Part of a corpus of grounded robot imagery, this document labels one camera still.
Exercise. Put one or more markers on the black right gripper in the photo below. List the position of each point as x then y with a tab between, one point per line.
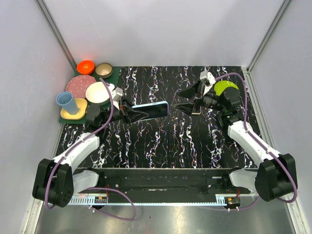
189	93

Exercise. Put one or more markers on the aluminium front rail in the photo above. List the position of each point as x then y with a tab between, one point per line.
58	190

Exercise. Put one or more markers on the aluminium corner post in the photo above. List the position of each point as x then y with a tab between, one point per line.
269	33
56	32

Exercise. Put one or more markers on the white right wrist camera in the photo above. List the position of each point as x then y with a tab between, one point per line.
207	79

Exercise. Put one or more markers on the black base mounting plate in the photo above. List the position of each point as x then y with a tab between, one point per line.
181	187

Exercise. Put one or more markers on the light blue cup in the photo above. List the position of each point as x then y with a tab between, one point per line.
66	101

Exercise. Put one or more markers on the pink dotted plate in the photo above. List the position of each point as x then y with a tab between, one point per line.
78	85

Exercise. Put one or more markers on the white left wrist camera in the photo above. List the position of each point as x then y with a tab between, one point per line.
116	92

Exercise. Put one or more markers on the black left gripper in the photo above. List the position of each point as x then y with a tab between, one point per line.
123	112

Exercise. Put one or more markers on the aluminium corner post right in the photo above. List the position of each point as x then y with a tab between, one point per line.
269	33

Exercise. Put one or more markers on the white bowl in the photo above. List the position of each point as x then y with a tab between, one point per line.
97	94

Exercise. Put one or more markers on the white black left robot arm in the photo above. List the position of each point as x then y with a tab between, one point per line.
68	161

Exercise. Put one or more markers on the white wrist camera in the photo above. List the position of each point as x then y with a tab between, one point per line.
207	79
116	92

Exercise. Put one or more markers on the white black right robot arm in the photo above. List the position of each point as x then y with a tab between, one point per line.
235	125

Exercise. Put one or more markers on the brown patterned bowl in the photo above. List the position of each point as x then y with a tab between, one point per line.
104	70

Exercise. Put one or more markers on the phone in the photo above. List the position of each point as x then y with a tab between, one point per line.
154	110
196	111

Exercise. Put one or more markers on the green mat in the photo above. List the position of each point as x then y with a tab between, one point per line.
113	79

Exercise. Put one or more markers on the yellow square plate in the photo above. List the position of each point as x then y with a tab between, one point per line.
81	105

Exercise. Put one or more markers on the lime green plate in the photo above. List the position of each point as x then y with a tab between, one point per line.
220	86

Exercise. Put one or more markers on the phone in beige case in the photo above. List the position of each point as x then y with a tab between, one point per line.
196	111

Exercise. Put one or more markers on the aluminium corner post left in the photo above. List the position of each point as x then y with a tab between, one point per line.
56	32

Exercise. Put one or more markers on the orange bowl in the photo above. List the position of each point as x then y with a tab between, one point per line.
85	67

